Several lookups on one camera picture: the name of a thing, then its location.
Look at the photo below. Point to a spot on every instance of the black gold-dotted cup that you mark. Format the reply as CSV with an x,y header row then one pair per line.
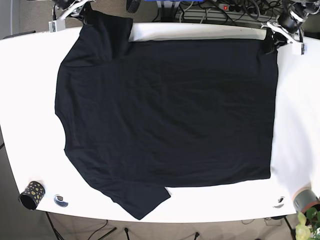
x,y
32,195

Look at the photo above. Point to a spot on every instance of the left silver table grommet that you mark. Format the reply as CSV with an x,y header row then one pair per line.
x,y
59,200

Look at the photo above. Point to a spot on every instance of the black T-shirt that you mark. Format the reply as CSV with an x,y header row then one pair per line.
x,y
140,117

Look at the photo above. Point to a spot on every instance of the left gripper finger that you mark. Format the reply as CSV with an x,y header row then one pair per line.
x,y
268,45

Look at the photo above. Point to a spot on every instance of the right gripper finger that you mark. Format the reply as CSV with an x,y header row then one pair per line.
x,y
88,17

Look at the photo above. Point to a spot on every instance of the right silver table grommet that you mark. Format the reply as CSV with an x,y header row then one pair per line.
x,y
279,202

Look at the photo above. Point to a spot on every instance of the silver table grommet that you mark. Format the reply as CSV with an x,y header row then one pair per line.
x,y
279,202
59,200

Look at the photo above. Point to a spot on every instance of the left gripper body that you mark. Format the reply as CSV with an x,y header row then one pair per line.
x,y
289,32

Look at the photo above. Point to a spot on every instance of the grey flower pot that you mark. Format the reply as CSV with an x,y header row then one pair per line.
x,y
306,199

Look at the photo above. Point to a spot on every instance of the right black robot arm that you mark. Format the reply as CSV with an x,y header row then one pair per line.
x,y
63,9

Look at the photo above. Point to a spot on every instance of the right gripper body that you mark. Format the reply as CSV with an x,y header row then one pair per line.
x,y
63,9

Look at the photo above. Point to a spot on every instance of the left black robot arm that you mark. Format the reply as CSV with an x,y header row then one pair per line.
x,y
297,8

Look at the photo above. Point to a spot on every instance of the green potted plant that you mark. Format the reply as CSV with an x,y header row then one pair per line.
x,y
308,227

